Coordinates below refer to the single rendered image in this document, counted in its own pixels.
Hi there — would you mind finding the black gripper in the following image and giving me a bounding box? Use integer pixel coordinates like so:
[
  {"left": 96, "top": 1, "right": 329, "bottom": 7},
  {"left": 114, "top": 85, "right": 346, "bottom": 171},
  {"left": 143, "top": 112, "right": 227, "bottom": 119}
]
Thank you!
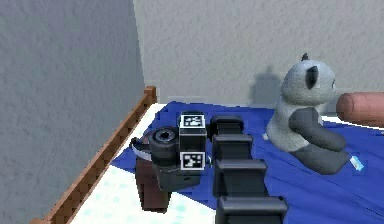
[{"left": 129, "top": 126, "right": 203, "bottom": 193}]

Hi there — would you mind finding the dark brown box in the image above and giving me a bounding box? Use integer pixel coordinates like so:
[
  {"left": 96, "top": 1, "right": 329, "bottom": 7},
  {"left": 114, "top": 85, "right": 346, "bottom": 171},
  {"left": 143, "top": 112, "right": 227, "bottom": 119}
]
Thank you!
[{"left": 134, "top": 156, "right": 172, "bottom": 214}]

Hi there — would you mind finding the grey panda plush toy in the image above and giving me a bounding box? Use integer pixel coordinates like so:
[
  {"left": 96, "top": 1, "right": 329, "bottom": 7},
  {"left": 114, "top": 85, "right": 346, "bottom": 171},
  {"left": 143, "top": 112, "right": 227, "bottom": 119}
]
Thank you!
[{"left": 262, "top": 52, "right": 352, "bottom": 176}]

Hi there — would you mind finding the blue blanket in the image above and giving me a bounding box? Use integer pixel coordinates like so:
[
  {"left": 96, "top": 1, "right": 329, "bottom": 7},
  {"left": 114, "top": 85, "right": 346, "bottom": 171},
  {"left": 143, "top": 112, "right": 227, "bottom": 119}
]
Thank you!
[{"left": 110, "top": 101, "right": 384, "bottom": 224}]

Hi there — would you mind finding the small light blue item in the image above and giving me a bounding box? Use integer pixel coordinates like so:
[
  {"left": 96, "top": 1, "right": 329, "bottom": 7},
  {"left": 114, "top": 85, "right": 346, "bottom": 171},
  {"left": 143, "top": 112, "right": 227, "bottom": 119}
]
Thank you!
[{"left": 348, "top": 155, "right": 365, "bottom": 172}]

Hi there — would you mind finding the pink bolster pillow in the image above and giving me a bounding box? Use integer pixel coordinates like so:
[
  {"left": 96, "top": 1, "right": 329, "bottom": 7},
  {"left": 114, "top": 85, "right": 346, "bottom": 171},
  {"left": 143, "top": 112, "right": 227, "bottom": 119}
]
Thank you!
[{"left": 335, "top": 91, "right": 384, "bottom": 129}]

